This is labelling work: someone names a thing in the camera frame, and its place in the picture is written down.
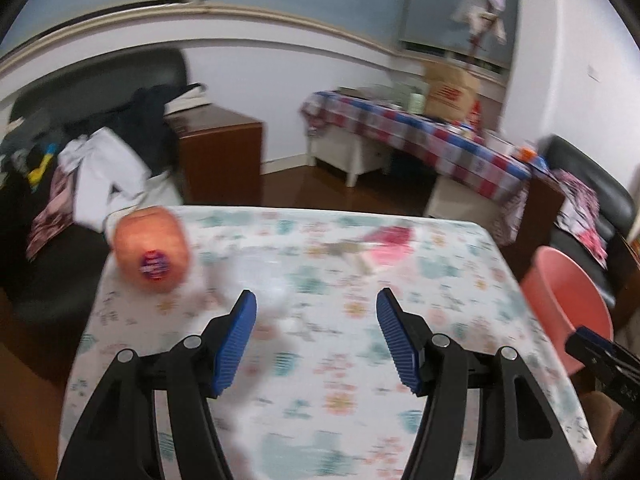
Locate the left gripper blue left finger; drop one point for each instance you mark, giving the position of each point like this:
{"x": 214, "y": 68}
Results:
{"x": 224, "y": 342}

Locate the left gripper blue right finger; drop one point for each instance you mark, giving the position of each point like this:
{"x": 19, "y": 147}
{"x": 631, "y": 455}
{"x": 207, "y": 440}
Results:
{"x": 409, "y": 341}

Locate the pink plastic trash bin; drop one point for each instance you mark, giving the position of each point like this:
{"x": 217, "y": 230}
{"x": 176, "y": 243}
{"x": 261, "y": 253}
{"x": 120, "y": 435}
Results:
{"x": 563, "y": 297}

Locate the person's right hand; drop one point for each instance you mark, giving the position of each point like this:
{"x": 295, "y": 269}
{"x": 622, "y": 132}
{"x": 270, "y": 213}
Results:
{"x": 616, "y": 433}

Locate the pink snack package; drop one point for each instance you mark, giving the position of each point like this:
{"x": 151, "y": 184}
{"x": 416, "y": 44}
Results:
{"x": 376, "y": 251}

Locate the floral tablecloth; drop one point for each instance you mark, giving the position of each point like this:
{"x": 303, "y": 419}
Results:
{"x": 317, "y": 395}

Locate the red apple with sticker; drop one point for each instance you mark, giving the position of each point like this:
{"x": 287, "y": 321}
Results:
{"x": 151, "y": 249}

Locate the white wooden desk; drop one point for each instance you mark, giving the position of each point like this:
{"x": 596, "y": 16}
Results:
{"x": 356, "y": 155}

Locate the pink patterned clothes on sofa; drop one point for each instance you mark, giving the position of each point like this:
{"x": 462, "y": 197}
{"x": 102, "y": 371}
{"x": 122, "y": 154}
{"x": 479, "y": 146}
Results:
{"x": 579, "y": 214}

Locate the black leather sofa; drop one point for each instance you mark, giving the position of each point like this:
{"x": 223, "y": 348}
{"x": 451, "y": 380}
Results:
{"x": 617, "y": 213}

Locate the black leather armchair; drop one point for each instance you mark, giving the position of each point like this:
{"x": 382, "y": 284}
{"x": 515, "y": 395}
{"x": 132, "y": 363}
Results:
{"x": 50, "y": 266}

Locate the brown wooden nightstand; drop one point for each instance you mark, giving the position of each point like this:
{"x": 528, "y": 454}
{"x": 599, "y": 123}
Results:
{"x": 543, "y": 204}

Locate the brown wooden side cabinet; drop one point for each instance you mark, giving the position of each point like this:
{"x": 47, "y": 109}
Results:
{"x": 220, "y": 156}

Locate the plaid tablecloth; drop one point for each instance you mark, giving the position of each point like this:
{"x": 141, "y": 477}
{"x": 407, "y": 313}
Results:
{"x": 465, "y": 161}

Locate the white garment on chair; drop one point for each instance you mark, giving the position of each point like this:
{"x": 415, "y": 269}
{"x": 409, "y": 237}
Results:
{"x": 111, "y": 176}

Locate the green white box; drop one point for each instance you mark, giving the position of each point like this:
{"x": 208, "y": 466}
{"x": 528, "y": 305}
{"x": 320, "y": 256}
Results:
{"x": 409, "y": 98}

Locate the brown New Balance paper bag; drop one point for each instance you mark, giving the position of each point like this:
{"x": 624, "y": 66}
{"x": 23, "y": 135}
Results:
{"x": 452, "y": 91}

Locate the dark clothes pile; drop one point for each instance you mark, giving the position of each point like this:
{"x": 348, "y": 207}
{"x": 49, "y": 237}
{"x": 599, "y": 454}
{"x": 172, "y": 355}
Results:
{"x": 140, "y": 123}

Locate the coat rack with clothes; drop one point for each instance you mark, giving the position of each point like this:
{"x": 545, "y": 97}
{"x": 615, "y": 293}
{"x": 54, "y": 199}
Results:
{"x": 484, "y": 18}

